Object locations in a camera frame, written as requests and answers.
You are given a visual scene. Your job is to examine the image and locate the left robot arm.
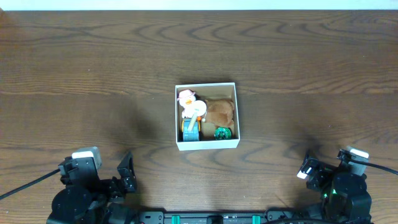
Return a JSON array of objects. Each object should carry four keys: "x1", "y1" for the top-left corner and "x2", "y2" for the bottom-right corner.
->
[{"x1": 47, "y1": 147, "x2": 139, "y2": 224}]

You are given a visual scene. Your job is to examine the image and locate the white cardboard box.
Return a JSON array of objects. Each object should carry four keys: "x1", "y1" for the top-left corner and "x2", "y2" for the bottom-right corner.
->
[{"x1": 175, "y1": 82, "x2": 241, "y2": 151}]

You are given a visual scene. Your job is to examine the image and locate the green lattice ball toy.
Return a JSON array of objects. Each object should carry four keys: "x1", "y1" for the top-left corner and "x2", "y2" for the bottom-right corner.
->
[{"x1": 214, "y1": 127, "x2": 232, "y2": 140}]

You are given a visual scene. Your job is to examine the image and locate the brown plush bear toy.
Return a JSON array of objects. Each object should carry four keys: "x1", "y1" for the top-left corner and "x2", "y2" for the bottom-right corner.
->
[{"x1": 205, "y1": 99, "x2": 234, "y2": 128}]

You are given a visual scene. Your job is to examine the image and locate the white pink duck toy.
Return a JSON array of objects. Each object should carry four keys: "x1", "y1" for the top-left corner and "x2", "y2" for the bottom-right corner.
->
[{"x1": 177, "y1": 89, "x2": 197, "y2": 118}]

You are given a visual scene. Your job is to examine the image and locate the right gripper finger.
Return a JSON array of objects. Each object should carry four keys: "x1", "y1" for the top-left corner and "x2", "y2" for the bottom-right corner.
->
[
  {"x1": 337, "y1": 149, "x2": 351, "y2": 162},
  {"x1": 297, "y1": 154, "x2": 318, "y2": 179}
]

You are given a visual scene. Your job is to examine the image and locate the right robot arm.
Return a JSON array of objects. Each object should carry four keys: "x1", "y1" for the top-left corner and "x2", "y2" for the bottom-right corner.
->
[{"x1": 297, "y1": 147, "x2": 372, "y2": 223}]

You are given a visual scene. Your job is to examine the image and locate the yellow grey toy truck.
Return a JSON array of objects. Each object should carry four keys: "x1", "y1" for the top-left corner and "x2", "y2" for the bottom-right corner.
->
[{"x1": 181, "y1": 118, "x2": 201, "y2": 142}]

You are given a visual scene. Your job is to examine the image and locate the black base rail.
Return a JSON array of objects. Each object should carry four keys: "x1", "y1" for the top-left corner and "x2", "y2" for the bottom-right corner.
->
[{"x1": 137, "y1": 208, "x2": 308, "y2": 224}]

